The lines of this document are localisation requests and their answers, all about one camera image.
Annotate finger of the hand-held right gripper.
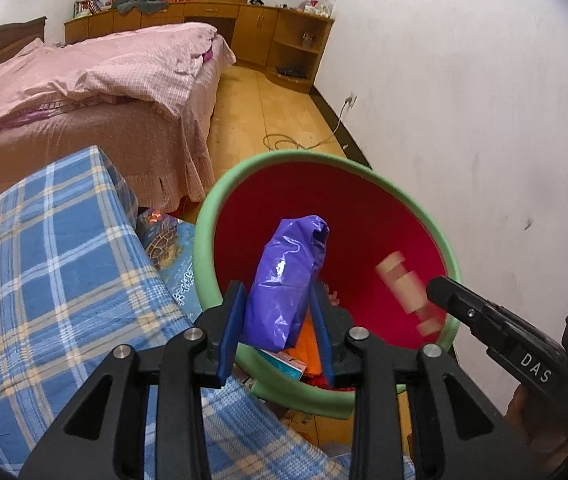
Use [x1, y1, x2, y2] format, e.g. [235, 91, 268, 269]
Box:
[425, 276, 510, 350]

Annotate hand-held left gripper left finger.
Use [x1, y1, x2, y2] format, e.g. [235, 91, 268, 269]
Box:
[18, 280, 247, 480]

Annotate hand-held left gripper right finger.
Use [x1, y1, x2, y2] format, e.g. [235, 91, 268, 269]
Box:
[309, 280, 535, 480]

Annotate orange plastic bag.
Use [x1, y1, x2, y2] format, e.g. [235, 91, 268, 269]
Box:
[289, 310, 325, 377]

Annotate white blue small box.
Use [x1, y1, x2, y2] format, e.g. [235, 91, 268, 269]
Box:
[256, 347, 310, 381]

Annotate beige small packet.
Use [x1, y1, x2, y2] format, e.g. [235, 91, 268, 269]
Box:
[375, 252, 444, 337]

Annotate purple plastic bag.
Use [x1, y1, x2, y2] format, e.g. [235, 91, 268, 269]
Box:
[241, 215, 331, 352]

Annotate red bin with green rim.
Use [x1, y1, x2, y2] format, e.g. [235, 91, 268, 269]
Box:
[194, 150, 462, 420]

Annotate person's right hand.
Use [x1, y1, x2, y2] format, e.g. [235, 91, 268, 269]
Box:
[506, 384, 568, 463]

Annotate turtle picture book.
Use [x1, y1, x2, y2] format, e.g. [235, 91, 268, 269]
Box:
[136, 207, 205, 321]

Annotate blue plaid blanket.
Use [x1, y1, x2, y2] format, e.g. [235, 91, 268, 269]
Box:
[0, 145, 415, 480]

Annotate bed with pink bedspread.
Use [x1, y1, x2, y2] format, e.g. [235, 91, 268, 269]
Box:
[0, 22, 237, 216]

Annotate pink checked duvet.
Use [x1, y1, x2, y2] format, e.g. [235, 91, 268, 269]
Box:
[0, 22, 217, 136]

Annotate light wooden cabinet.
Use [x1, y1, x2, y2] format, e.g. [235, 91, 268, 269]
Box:
[64, 1, 336, 95]

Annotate pink white containers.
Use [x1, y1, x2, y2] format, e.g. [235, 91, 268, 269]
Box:
[300, 0, 335, 17]

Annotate grey clothes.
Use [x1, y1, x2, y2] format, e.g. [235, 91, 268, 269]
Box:
[114, 0, 170, 16]

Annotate row of books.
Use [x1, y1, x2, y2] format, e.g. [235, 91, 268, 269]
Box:
[73, 0, 106, 18]

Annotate dark wooden headboard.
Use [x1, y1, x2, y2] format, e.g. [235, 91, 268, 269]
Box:
[0, 16, 47, 63]

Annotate grey floor cable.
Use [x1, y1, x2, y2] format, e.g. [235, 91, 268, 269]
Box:
[262, 102, 350, 152]

